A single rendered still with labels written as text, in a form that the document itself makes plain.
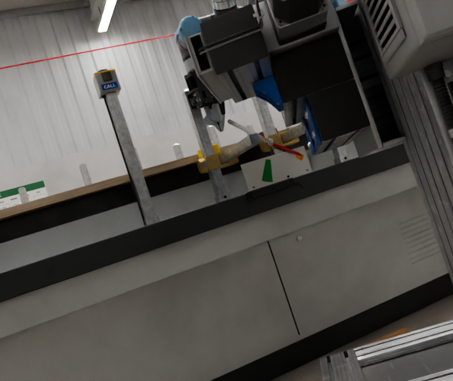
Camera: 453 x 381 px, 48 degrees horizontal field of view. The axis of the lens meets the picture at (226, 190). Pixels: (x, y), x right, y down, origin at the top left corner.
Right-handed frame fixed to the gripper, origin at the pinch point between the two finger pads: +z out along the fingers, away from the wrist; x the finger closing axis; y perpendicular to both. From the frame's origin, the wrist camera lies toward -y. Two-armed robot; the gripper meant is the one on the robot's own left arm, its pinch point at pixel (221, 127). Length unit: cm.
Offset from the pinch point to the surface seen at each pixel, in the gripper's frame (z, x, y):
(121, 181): 5.1, -32.5, 24.0
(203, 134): -0.4, -7.6, 2.6
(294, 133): 9.2, 11.8, -19.9
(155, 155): -108, -627, -393
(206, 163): 9.6, -7.2, 5.4
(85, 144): -158, -662, -290
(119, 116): -13.6, -16.3, 26.2
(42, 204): 5, -42, 50
